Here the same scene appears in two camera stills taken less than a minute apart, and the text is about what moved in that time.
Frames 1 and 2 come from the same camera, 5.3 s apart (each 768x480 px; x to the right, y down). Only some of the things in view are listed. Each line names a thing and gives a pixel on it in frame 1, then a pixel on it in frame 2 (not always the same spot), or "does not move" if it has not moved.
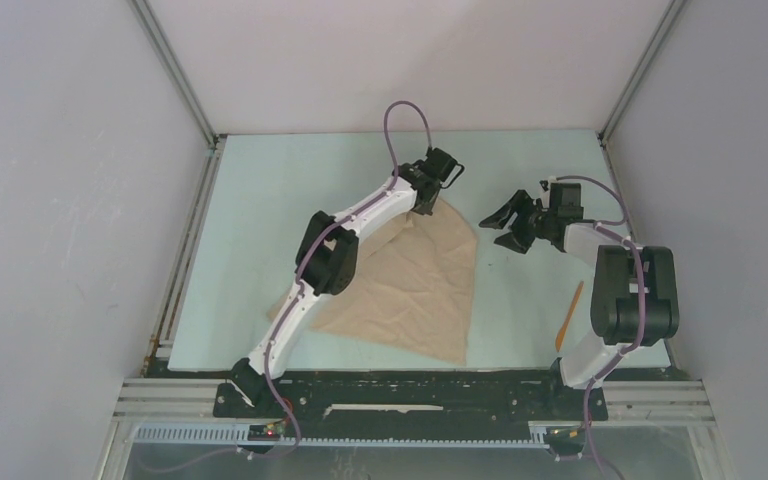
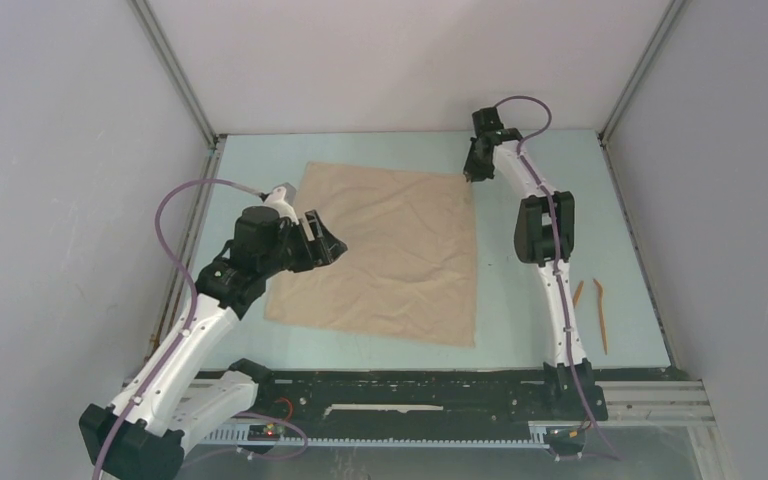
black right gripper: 521,201 to 474,171
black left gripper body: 423,207 to 292,251
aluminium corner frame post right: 614,119 does not move
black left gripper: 410,404 does not move
